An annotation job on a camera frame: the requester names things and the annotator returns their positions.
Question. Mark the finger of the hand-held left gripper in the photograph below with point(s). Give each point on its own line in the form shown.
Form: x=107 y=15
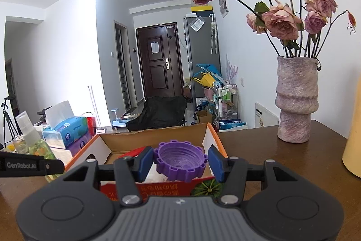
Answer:
x=55 y=166

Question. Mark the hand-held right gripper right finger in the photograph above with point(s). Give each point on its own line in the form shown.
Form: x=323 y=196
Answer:
x=217 y=163

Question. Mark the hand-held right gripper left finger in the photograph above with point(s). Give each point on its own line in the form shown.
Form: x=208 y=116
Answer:
x=145 y=163

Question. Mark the red and white lint brush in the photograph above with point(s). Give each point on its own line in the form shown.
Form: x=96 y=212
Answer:
x=131 y=153

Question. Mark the green spray bottle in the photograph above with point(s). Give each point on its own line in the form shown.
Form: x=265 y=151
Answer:
x=36 y=145

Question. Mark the red cardboard box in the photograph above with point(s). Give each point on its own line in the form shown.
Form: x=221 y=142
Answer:
x=118 y=142

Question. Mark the purple ridged lid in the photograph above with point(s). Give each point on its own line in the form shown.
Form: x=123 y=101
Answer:
x=180 y=160

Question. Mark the white tissue pack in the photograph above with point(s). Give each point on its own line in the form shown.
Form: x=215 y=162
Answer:
x=62 y=155

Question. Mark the purple tissue pack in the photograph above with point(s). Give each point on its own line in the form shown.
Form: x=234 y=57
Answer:
x=80 y=145

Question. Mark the blue tissue box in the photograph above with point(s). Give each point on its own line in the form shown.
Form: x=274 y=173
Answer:
x=67 y=131

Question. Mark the cardboard box on floor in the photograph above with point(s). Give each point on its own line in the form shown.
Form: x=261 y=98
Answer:
x=203 y=116

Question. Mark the black cloth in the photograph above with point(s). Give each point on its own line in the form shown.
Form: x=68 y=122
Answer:
x=160 y=112

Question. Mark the metal rolling cart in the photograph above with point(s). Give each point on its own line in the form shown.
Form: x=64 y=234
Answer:
x=225 y=105

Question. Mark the white flat panel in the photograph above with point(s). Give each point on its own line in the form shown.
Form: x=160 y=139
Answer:
x=266 y=116

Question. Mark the pink bucket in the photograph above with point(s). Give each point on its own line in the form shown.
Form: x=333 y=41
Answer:
x=208 y=93

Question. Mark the yellow watering can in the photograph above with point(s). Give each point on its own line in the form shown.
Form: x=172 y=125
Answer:
x=207 y=80

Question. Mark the dark brown door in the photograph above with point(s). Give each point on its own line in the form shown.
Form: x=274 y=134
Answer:
x=158 y=66

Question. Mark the pink textured vase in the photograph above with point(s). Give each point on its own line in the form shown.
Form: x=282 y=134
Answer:
x=296 y=99

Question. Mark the grey refrigerator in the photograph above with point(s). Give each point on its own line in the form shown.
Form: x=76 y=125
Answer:
x=201 y=60

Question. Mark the folded white umbrella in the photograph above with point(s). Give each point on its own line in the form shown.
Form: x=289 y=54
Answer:
x=213 y=32

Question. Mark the yellow thermos jug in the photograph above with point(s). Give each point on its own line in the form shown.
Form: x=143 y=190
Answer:
x=352 y=153

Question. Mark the yellow box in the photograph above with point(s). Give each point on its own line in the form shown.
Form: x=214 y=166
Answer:
x=202 y=9

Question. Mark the bunch of dried pink roses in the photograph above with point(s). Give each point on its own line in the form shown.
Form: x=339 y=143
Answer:
x=282 y=18

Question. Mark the black camera tripod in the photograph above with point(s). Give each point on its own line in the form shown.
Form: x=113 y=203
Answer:
x=8 y=122

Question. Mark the wall poster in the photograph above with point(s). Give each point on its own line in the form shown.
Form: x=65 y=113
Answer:
x=223 y=5

